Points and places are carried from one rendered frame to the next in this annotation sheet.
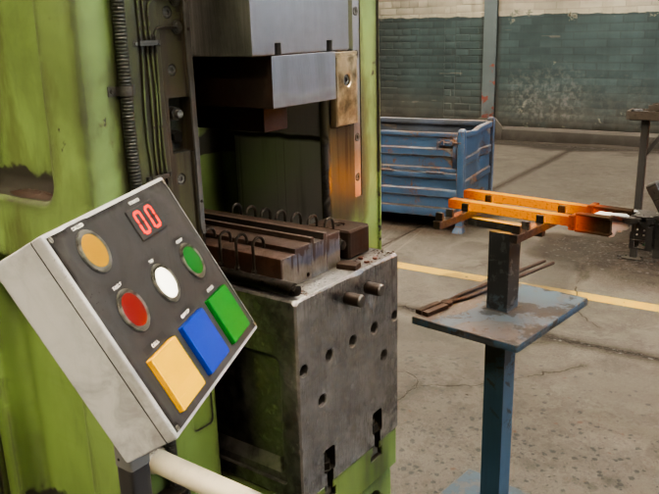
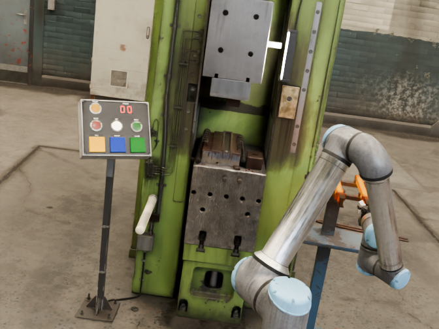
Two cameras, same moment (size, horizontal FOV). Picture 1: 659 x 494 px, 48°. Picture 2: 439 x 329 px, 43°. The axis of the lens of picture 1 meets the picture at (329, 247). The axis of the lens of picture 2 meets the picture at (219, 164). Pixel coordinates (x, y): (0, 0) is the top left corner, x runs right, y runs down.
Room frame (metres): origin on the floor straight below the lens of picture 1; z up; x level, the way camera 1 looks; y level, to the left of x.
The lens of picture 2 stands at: (-0.22, -2.23, 1.79)
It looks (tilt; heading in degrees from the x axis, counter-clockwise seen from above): 17 degrees down; 53
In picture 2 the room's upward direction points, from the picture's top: 8 degrees clockwise
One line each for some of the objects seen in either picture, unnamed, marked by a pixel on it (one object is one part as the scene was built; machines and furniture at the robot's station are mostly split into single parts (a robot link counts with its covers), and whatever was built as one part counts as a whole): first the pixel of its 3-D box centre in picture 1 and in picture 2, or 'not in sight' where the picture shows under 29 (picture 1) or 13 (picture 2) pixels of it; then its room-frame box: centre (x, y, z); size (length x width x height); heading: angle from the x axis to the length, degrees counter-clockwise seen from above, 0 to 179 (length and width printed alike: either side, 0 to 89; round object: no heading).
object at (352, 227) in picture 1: (337, 237); (253, 160); (1.65, -0.02, 0.95); 0.12 x 0.08 x 0.06; 54
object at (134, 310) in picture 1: (133, 310); (96, 125); (0.85, 0.24, 1.09); 0.05 x 0.03 x 0.04; 144
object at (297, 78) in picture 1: (226, 76); (230, 83); (1.59, 0.21, 1.32); 0.42 x 0.20 x 0.10; 54
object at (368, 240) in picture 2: not in sight; (374, 232); (1.60, -0.91, 0.93); 0.12 x 0.09 x 0.10; 49
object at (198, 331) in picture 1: (202, 341); (117, 145); (0.94, 0.18, 1.01); 0.07 x 0.05 x 0.07; 169
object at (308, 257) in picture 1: (236, 243); (221, 146); (1.59, 0.21, 0.96); 0.42 x 0.20 x 0.09; 54
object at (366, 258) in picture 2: not in sight; (370, 258); (1.59, -0.92, 0.82); 0.12 x 0.09 x 0.12; 86
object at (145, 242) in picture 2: not in sight; (145, 241); (1.25, 0.34, 0.36); 0.09 x 0.07 x 0.12; 144
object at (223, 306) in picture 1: (226, 315); (137, 145); (1.04, 0.16, 1.01); 0.07 x 0.05 x 0.07; 169
